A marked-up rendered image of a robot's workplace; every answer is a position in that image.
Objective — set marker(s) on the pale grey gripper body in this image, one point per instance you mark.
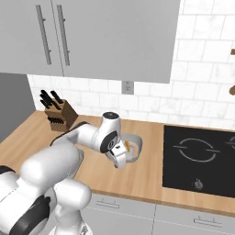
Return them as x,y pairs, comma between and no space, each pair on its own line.
120,158

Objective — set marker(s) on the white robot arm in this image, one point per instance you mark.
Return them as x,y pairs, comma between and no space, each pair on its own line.
49,171

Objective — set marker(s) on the grey container with orange food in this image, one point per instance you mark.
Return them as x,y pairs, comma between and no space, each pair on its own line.
136,143

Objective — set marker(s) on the grey drawer front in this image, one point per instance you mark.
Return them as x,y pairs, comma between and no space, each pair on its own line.
131,211
183,221

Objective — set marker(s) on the wooden knife block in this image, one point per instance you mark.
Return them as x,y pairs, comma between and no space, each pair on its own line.
64,116

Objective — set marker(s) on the black glass hob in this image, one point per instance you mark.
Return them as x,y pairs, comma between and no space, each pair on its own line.
195,165

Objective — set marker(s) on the grey hob knob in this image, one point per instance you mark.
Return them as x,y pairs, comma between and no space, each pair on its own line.
198,183

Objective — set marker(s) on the grey fridge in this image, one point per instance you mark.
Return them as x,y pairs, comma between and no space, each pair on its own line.
13,104

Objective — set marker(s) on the grey wall power outlet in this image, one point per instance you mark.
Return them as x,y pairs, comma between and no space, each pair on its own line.
127,87

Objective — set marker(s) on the wide grey wall cupboard door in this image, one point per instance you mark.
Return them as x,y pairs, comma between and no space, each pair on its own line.
122,36

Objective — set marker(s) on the brown wall-hung item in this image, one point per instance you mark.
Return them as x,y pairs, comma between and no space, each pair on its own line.
233,52
232,90

